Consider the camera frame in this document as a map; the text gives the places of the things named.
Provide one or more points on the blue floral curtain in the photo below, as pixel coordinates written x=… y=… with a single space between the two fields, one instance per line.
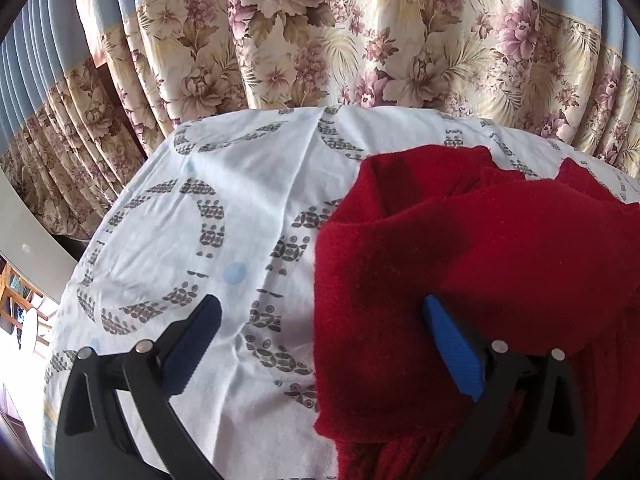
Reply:
x=91 y=88

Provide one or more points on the white patterned bed sheet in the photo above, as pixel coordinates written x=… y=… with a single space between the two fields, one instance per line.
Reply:
x=231 y=206

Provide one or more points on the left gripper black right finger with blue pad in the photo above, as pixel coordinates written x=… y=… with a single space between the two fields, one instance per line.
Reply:
x=525 y=423

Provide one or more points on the grey board panel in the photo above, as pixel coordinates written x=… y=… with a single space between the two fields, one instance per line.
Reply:
x=30 y=249

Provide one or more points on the wooden rack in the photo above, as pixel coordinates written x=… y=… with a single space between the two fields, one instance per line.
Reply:
x=27 y=313

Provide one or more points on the red knitted sweater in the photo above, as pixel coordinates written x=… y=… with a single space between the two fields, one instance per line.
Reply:
x=539 y=264

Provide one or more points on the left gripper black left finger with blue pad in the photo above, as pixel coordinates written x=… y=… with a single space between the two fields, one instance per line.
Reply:
x=93 y=439

